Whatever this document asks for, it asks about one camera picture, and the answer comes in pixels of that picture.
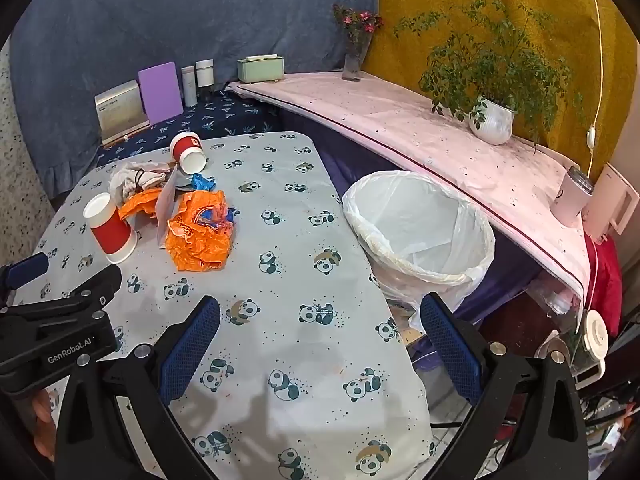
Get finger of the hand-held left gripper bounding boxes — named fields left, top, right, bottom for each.
left=0, top=252, right=51, bottom=293
left=0, top=263, right=124, bottom=327

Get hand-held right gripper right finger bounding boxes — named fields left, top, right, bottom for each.
left=419, top=292, right=590, bottom=480

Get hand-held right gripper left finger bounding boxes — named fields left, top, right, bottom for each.
left=54, top=296, right=223, bottom=480

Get red and white paper cup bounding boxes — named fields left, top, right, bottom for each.
left=82, top=192, right=137, bottom=264
left=169, top=131, right=207, bottom=175

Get small orange plastic bag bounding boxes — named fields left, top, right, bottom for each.
left=118, top=187, right=166, bottom=221

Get large orange plastic bag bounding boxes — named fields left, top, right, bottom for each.
left=166, top=190, right=237, bottom=272

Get white paper tissue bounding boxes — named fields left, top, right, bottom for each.
left=109, top=160, right=173, bottom=201

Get white plastic bag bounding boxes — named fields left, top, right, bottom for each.
left=342, top=171, right=496, bottom=331

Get person's left hand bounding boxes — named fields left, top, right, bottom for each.
left=30, top=387, right=59, bottom=462

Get white paper card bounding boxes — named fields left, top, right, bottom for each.
left=157, top=172, right=179, bottom=249

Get panda print tablecloth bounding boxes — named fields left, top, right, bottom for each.
left=12, top=131, right=433, bottom=480

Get white round appliance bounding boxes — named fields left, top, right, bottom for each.
left=582, top=309, right=609, bottom=361

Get red cloth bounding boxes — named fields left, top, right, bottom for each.
left=585, top=235, right=623, bottom=336

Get gold cardboard box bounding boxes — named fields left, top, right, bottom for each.
left=94, top=79, right=151, bottom=143

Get pink cup with lid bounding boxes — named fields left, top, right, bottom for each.
left=550, top=166, right=596, bottom=228

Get purple foam block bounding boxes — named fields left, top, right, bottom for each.
left=137, top=61, right=184, bottom=126

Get dark blue patterned cloth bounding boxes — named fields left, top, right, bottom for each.
left=95, top=91, right=281, bottom=168

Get slim white bottle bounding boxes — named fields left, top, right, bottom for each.
left=181, top=66, right=198, bottom=107

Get pink kettle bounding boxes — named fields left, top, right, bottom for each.
left=582, top=162, right=633, bottom=238

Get pink cloth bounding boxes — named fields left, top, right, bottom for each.
left=225, top=71, right=588, bottom=311

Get potted green plant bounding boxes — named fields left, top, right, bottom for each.
left=394, top=0, right=586, bottom=147

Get grey-blue blanket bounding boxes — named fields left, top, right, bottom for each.
left=9, top=0, right=381, bottom=196

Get light green box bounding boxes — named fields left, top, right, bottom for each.
left=236, top=53, right=285, bottom=83

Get glass vase with flowers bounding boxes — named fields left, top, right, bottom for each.
left=332, top=3, right=385, bottom=82

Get white cable with switch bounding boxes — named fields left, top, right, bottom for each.
left=585, top=0, right=604, bottom=181

